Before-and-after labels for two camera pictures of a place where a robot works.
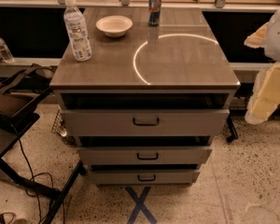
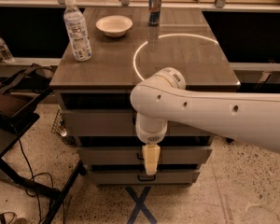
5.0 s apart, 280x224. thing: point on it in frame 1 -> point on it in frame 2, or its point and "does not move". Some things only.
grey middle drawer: [144, 156] does not move
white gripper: [278, 37] -> [151, 137]
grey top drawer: [144, 123] does not move
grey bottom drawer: [142, 176] does not move
